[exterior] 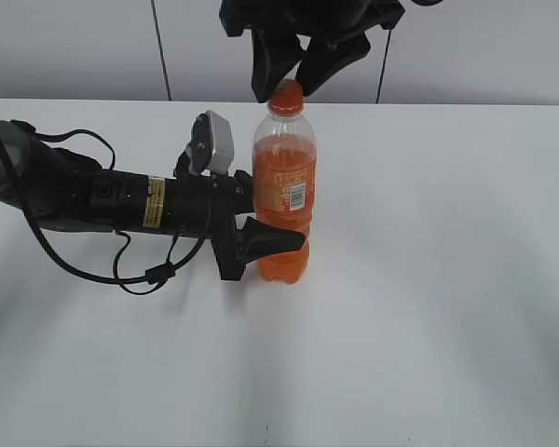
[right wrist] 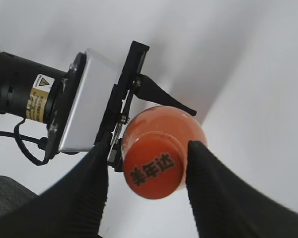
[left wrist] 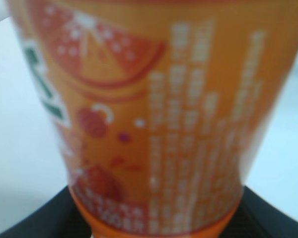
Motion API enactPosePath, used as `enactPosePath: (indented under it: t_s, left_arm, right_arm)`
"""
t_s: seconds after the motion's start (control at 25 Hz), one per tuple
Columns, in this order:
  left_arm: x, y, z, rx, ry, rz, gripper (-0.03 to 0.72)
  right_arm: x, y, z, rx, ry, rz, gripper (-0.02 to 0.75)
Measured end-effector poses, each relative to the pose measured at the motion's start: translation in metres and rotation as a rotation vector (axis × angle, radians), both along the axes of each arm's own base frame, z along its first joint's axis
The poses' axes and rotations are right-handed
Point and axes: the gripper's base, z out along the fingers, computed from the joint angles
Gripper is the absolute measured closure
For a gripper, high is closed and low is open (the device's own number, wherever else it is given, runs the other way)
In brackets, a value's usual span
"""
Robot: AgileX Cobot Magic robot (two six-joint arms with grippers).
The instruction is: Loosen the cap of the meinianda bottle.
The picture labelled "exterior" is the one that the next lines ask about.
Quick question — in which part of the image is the orange bottle cap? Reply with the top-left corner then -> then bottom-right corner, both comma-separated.
267,78 -> 304,116

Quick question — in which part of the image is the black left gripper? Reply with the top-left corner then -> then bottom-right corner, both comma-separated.
161,169 -> 306,280

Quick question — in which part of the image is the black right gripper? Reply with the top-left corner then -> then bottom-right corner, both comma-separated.
219,0 -> 405,103

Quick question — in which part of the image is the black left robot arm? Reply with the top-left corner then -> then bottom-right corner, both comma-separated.
0,111 -> 306,285

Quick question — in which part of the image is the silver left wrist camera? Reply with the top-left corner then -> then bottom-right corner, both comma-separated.
173,110 -> 235,179

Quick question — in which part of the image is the orange soda plastic bottle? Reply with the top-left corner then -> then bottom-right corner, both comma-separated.
251,100 -> 319,285

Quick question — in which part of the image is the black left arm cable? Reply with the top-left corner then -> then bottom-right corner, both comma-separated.
0,115 -> 213,295

